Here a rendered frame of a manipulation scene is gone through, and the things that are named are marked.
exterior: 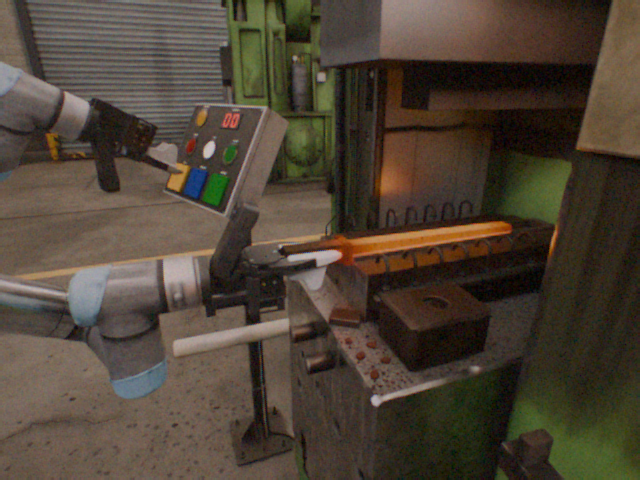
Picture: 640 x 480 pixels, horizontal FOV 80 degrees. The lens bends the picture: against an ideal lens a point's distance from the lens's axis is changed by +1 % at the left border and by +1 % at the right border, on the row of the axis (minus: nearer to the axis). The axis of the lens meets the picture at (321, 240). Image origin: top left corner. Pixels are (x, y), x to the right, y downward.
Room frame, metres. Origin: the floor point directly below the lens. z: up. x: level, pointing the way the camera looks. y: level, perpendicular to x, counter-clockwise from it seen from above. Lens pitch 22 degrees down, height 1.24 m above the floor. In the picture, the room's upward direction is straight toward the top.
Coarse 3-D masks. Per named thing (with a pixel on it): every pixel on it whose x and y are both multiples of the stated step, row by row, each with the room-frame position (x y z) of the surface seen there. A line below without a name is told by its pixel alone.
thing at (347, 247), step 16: (480, 224) 0.65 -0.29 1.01; (496, 224) 0.65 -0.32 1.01; (320, 240) 0.55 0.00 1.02; (336, 240) 0.56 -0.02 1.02; (352, 240) 0.57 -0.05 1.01; (368, 240) 0.57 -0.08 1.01; (384, 240) 0.57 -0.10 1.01; (400, 240) 0.57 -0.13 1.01; (416, 240) 0.58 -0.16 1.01; (432, 240) 0.59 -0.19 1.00; (288, 256) 0.52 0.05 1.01
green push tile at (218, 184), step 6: (216, 174) 0.93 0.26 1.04; (210, 180) 0.94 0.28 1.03; (216, 180) 0.92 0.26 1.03; (222, 180) 0.91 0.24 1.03; (228, 180) 0.90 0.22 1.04; (210, 186) 0.93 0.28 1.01; (216, 186) 0.91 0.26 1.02; (222, 186) 0.89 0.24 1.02; (210, 192) 0.91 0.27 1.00; (216, 192) 0.90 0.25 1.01; (222, 192) 0.88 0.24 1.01; (204, 198) 0.92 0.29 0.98; (210, 198) 0.90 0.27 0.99; (216, 198) 0.89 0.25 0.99; (222, 198) 0.88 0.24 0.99; (216, 204) 0.88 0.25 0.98
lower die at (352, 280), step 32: (416, 224) 0.74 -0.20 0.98; (448, 224) 0.71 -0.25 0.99; (544, 224) 0.68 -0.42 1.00; (352, 256) 0.53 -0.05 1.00; (416, 256) 0.55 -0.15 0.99; (448, 256) 0.55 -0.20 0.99; (480, 256) 0.55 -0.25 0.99; (544, 256) 0.60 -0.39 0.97; (352, 288) 0.53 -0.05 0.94; (512, 288) 0.58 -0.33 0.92
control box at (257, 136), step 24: (192, 120) 1.15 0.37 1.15; (216, 120) 1.06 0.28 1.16; (240, 120) 0.99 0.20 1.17; (264, 120) 0.94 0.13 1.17; (216, 144) 1.01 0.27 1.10; (240, 144) 0.94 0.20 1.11; (264, 144) 0.94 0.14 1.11; (192, 168) 1.03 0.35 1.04; (216, 168) 0.96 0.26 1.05; (240, 168) 0.90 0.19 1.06; (264, 168) 0.93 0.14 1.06; (168, 192) 1.06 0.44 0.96; (240, 192) 0.88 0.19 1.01
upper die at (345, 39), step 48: (336, 0) 0.61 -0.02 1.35; (384, 0) 0.48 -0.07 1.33; (432, 0) 0.50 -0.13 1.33; (480, 0) 0.53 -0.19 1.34; (528, 0) 0.55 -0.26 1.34; (576, 0) 0.58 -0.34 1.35; (336, 48) 0.61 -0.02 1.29; (384, 48) 0.48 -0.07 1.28; (432, 48) 0.51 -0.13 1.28; (480, 48) 0.53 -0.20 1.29; (528, 48) 0.56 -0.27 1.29; (576, 48) 0.59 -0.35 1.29
